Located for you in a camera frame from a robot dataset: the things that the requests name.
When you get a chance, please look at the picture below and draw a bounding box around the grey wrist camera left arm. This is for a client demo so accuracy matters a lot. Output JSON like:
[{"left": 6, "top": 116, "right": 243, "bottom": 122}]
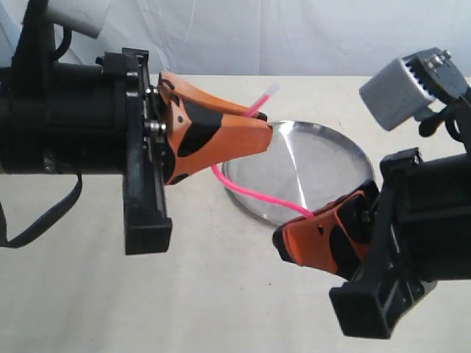
[{"left": 46, "top": 0, "right": 113, "bottom": 39}]

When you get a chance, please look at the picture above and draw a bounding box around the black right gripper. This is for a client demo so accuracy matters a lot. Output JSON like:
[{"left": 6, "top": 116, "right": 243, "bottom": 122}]
[{"left": 272, "top": 148, "right": 470, "bottom": 338}]

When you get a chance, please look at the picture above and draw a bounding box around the white backdrop cloth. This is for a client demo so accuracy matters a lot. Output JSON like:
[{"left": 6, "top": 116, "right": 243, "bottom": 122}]
[{"left": 0, "top": 0, "right": 471, "bottom": 78}]

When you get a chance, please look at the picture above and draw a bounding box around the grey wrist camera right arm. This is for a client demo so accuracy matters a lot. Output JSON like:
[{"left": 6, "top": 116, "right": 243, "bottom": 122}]
[{"left": 359, "top": 47, "right": 470, "bottom": 154}]

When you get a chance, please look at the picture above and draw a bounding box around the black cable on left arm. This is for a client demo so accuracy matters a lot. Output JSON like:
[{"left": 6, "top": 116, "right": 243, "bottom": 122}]
[{"left": 0, "top": 172, "right": 83, "bottom": 249}]

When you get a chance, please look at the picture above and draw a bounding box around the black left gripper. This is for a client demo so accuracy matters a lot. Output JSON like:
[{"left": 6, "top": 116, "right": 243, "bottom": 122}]
[{"left": 7, "top": 46, "right": 274, "bottom": 257}]

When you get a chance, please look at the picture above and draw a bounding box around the pink plastic straw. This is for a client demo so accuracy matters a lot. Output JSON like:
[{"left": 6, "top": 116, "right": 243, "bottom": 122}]
[{"left": 210, "top": 82, "right": 314, "bottom": 218}]

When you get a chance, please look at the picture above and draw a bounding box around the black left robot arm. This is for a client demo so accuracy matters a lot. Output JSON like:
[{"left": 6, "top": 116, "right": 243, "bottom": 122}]
[{"left": 1, "top": 1, "right": 273, "bottom": 255}]

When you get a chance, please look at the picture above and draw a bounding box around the round stainless steel plate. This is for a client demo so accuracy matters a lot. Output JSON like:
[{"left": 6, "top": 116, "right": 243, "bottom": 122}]
[{"left": 221, "top": 121, "right": 375, "bottom": 210}]

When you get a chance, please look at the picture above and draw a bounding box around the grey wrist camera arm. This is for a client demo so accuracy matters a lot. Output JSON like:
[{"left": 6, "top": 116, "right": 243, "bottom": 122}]
[
  {"left": 46, "top": 0, "right": 113, "bottom": 39},
  {"left": 359, "top": 47, "right": 470, "bottom": 154}
]

